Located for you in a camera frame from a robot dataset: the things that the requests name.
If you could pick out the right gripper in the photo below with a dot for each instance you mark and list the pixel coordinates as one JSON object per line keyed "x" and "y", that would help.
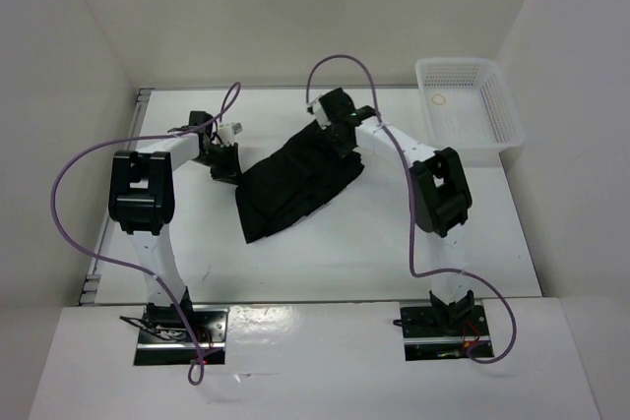
{"x": 346, "y": 149}

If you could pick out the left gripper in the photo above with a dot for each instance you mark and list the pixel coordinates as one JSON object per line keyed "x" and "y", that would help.
{"x": 232, "y": 171}

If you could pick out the black pleated skirt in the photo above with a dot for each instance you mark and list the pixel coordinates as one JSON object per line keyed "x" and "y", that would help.
{"x": 291, "y": 183}

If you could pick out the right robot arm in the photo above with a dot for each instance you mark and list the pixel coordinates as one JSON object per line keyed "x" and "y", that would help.
{"x": 438, "y": 192}

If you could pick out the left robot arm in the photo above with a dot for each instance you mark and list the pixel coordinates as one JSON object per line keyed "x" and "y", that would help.
{"x": 142, "y": 202}

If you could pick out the orange rubber band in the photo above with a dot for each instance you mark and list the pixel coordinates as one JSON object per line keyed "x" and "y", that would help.
{"x": 438, "y": 99}

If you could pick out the white plastic basket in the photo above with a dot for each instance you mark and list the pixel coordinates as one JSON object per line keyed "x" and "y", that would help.
{"x": 480, "y": 114}

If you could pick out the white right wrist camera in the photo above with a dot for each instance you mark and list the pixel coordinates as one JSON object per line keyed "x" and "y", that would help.
{"x": 316, "y": 109}

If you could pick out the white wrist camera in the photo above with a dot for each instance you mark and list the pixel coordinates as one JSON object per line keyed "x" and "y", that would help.
{"x": 227, "y": 132}
{"x": 316, "y": 109}

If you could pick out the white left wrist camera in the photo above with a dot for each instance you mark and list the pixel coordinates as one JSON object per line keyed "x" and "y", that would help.
{"x": 227, "y": 132}

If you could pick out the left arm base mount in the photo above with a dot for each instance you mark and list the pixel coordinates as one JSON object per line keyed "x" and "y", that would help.
{"x": 166, "y": 342}

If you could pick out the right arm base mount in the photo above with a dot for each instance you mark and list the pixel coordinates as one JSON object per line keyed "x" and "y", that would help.
{"x": 424, "y": 339}

